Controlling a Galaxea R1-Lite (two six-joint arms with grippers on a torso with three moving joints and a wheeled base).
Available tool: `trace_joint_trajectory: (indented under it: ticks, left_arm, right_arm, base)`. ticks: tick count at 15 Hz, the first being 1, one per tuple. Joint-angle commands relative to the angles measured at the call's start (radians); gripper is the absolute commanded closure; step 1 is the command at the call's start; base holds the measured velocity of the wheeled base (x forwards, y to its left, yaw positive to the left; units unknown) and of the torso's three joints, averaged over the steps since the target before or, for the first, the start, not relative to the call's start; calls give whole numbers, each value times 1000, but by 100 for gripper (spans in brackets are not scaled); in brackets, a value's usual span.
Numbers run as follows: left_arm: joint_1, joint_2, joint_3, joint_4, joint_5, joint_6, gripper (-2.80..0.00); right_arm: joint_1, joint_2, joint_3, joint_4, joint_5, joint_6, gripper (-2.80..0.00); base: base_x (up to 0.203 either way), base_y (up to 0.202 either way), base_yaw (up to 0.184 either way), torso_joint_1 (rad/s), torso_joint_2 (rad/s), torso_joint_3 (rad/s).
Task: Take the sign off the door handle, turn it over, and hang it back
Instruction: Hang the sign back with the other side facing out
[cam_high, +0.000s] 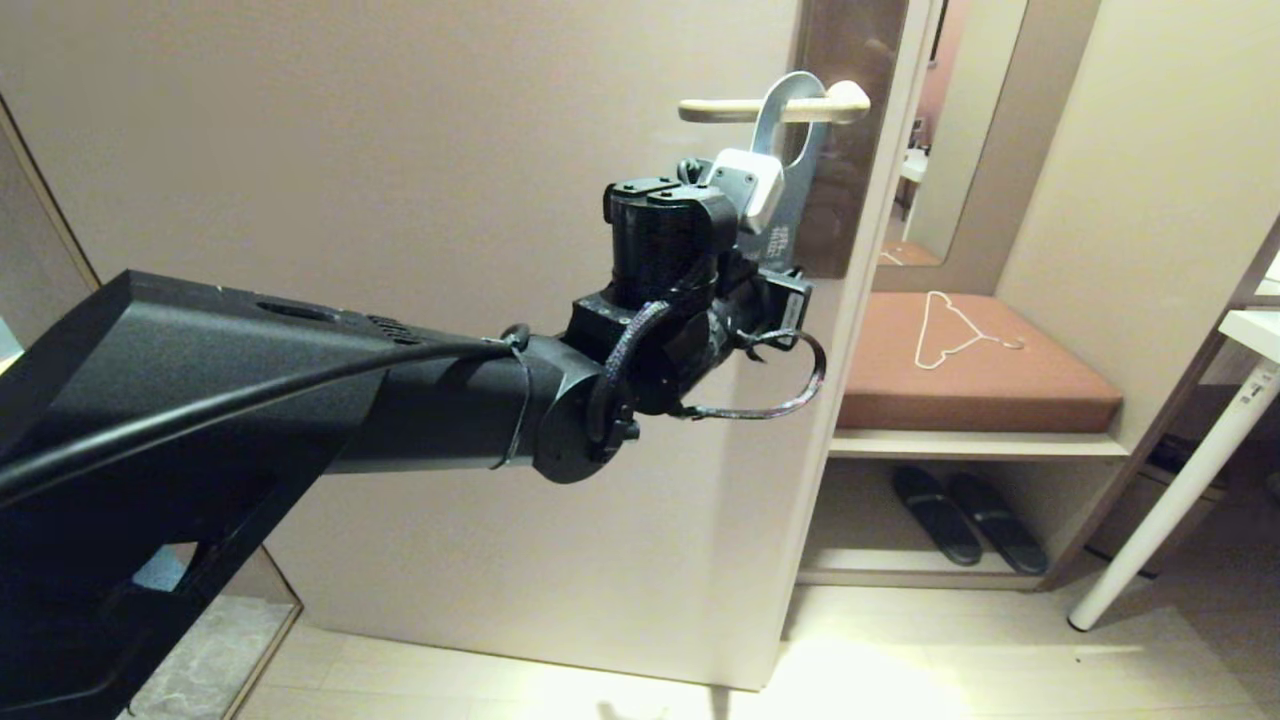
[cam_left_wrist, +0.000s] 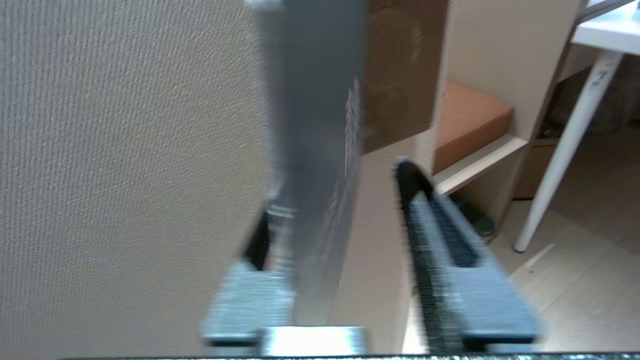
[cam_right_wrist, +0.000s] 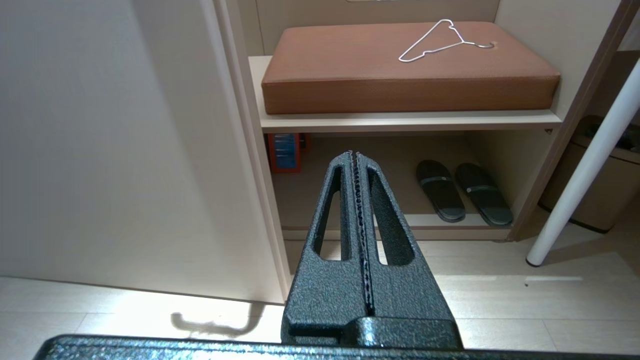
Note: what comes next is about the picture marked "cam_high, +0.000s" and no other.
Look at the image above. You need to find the white door hanger sign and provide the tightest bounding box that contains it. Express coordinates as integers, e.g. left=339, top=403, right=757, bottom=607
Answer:
left=738, top=70, right=831, bottom=276

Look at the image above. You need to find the white room door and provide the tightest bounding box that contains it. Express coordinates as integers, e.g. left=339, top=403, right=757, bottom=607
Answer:
left=0, top=0, right=906, bottom=691

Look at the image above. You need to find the brown bench cushion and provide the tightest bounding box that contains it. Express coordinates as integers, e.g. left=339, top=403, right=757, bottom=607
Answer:
left=835, top=291, right=1123, bottom=437

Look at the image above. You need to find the cream bench shelf unit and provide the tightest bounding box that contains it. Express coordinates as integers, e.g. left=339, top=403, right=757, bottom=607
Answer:
left=795, top=430, right=1131, bottom=593

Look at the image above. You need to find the dark slipper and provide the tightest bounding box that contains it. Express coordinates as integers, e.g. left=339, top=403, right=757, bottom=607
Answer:
left=891, top=468, right=983, bottom=569
left=947, top=473, right=1049, bottom=578

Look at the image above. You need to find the white table leg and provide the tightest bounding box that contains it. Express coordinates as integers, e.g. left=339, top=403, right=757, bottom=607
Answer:
left=1065, top=250, right=1280, bottom=635

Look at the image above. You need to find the braided left arm cable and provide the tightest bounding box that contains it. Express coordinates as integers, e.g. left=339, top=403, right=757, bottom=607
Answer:
left=585, top=298, right=829, bottom=463

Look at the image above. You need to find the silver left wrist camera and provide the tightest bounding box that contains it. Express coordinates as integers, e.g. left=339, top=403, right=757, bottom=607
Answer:
left=703, top=148, right=785, bottom=237

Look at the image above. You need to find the brown door lock plate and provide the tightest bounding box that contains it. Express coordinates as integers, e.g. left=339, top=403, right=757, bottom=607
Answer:
left=780, top=0, right=911, bottom=279

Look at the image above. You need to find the white wire clothes hanger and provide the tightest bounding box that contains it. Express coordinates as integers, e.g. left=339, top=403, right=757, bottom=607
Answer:
left=913, top=291, right=1025, bottom=371

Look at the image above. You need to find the cream lever door handle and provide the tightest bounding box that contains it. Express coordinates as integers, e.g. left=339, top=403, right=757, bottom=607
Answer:
left=678, top=80, right=872, bottom=125

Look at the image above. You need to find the taupe framed wall mirror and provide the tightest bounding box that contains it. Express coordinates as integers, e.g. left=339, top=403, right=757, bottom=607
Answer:
left=868, top=0, right=1103, bottom=297

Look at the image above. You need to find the smooth black left arm cable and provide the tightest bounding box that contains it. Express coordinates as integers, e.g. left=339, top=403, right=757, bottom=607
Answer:
left=0, top=322, right=533, bottom=501

